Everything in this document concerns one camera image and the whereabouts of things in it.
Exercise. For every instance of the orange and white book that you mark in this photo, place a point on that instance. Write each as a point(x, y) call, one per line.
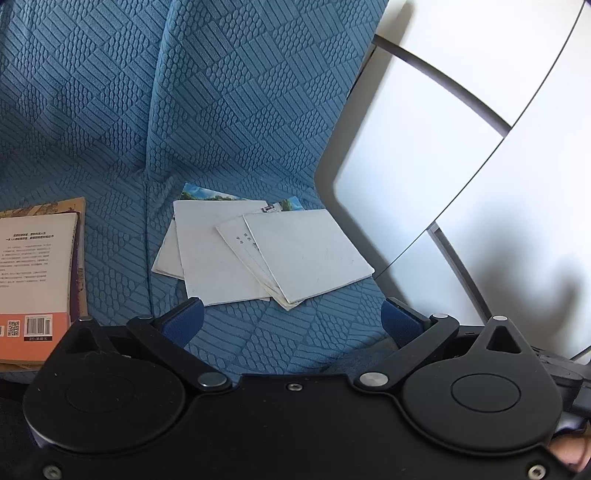
point(37, 277)

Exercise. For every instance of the brown painting-cover book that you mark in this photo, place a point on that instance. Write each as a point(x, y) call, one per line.
point(69, 205)

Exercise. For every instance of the white postcard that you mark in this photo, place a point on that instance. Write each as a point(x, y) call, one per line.
point(168, 258)
point(207, 254)
point(235, 233)
point(309, 254)

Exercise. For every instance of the grey metal bar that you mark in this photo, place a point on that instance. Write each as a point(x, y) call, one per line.
point(457, 267)
point(443, 76)

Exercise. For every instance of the blue textured sofa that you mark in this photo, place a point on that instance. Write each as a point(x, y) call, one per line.
point(138, 92)

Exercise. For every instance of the photo postcard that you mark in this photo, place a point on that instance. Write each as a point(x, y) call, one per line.
point(207, 194)
point(288, 204)

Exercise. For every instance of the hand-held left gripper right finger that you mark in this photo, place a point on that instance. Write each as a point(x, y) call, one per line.
point(401, 321)

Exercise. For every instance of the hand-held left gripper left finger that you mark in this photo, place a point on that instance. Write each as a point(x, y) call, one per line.
point(182, 321)

